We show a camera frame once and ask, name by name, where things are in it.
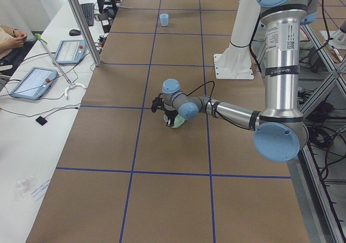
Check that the far blue teach pendant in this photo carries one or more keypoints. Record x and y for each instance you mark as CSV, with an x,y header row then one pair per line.
x,y
70,52

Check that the black computer mouse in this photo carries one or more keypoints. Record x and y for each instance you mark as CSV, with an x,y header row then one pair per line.
x,y
74,32

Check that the light blue plastic cup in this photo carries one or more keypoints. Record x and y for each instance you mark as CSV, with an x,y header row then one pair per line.
x,y
164,19

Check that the near blue teach pendant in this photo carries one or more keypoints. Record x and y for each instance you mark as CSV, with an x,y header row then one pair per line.
x,y
34,84

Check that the green ceramic bowl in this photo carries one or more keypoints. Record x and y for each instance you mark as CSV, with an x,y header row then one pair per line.
x,y
178,122

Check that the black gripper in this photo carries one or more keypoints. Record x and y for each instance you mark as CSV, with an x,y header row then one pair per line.
x,y
170,114

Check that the small black square pad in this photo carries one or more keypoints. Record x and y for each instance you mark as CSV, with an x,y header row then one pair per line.
x,y
41,120

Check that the reacher grabber stick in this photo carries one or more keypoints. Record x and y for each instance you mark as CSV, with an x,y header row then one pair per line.
x,y
71,85

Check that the black keyboard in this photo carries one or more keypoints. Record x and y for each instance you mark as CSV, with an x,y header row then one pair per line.
x,y
88,12

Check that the clear plastic bag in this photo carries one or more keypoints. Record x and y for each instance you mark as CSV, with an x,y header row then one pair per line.
x,y
24,186

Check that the aluminium frame post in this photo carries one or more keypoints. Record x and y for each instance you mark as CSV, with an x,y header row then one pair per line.
x,y
79,17

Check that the seated person's hand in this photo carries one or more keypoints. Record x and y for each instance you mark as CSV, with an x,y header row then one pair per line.
x,y
19,38

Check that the blue teach pendant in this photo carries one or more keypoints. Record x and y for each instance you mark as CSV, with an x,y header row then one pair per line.
x,y
70,52
34,84

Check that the white paper label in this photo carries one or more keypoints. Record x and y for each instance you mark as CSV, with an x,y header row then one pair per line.
x,y
40,191

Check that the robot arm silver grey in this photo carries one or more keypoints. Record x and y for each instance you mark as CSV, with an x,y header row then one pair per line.
x,y
279,131

